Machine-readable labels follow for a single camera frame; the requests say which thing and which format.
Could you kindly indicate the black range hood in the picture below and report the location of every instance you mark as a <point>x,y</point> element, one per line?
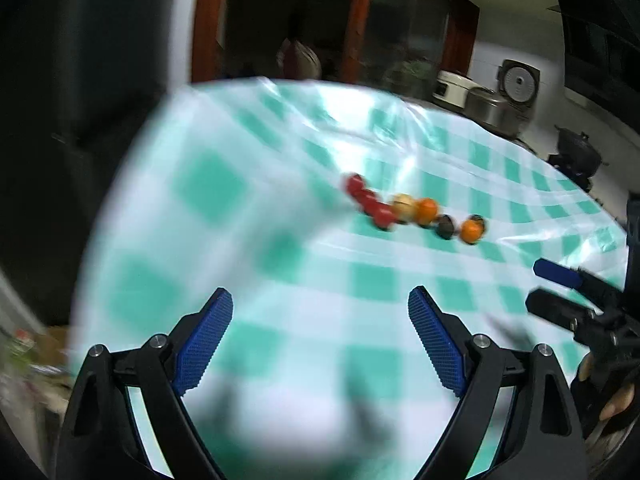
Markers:
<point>590,35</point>

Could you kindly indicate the blurred colourful packets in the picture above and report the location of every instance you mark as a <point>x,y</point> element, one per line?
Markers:
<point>20,355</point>

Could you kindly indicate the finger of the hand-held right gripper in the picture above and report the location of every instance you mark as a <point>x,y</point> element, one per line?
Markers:
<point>555,307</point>
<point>555,272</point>

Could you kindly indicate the silver rice cooker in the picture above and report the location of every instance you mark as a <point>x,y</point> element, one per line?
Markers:
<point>492,108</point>

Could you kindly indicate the small tangerine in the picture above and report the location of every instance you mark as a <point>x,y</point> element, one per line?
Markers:
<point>426,211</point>

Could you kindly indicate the black cooking pot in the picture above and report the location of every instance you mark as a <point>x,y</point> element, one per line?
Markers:
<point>577,152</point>

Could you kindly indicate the pale reddish bundle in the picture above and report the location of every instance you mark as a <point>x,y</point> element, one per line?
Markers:
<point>298,58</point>

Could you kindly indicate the green checked plastic tablecloth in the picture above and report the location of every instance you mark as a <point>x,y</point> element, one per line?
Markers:
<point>250,260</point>

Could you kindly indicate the red cherry tomato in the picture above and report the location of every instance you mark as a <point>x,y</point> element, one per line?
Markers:
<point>355,185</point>
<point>368,201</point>

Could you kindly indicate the large tangerine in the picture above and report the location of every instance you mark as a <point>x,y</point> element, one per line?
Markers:
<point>472,230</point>

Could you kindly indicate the brown cardboard box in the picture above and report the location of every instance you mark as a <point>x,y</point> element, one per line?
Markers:
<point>50,342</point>

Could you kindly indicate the person's right hand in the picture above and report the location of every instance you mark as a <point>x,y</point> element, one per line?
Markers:
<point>617,402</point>

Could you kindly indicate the white rice cooker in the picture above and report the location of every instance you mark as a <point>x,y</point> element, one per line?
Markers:
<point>450,88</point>

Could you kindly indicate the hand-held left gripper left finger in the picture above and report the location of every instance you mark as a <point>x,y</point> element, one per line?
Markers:
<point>205,345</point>

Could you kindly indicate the wrinkled dark red date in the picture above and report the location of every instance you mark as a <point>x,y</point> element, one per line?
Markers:
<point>384,217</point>

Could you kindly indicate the small dark water chestnut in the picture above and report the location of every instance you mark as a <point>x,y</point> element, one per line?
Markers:
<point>445,226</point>

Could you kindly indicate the dark green plant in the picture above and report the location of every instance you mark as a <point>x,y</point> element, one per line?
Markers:
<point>410,72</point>

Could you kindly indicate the yellow striped round fruit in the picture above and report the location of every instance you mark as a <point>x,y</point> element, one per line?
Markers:
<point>404,206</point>

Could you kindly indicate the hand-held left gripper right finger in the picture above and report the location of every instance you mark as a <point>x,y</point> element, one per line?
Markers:
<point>440,345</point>

